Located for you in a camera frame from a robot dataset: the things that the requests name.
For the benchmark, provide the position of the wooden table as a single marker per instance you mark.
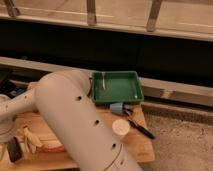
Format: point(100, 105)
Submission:
point(137, 144)

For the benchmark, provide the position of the black chair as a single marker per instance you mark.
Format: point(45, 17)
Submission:
point(7, 86)

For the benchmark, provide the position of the yellow banana peel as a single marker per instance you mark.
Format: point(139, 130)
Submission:
point(31, 141)

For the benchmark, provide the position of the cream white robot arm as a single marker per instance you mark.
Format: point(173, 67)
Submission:
point(62, 100)

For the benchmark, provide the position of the green plastic tray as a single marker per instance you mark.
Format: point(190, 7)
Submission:
point(116, 86)

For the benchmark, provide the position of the light blue cup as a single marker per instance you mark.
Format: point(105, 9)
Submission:
point(117, 108)

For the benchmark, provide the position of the blue object behind table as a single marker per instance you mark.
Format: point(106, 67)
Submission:
point(20, 91)

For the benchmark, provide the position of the red sausage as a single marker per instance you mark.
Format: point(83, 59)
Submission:
point(56, 149)

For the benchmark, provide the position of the white plastic cup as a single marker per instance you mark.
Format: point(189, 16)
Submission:
point(121, 128)

